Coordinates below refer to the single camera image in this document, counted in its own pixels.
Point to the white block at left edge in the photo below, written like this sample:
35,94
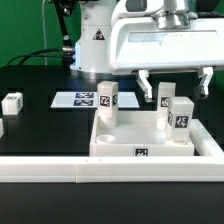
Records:
1,128

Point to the white L-shaped obstacle fence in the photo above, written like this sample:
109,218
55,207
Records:
207,166

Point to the white marker plate with tags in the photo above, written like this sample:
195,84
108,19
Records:
90,100

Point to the white square table top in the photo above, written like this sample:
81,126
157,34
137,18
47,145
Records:
135,134

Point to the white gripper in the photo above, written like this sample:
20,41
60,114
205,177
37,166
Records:
164,36

